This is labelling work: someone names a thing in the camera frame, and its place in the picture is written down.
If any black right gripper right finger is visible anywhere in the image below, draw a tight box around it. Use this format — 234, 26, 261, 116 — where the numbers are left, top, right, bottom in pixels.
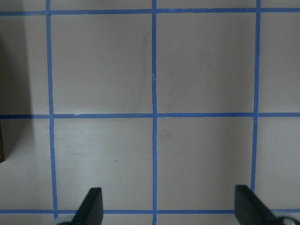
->
234, 185, 277, 225

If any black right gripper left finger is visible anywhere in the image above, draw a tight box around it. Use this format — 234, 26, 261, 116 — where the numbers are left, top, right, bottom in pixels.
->
70, 187, 104, 225

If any dark wooden drawer cabinet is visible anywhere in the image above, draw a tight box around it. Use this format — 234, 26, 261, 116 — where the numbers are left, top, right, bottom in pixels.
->
0, 127, 5, 163

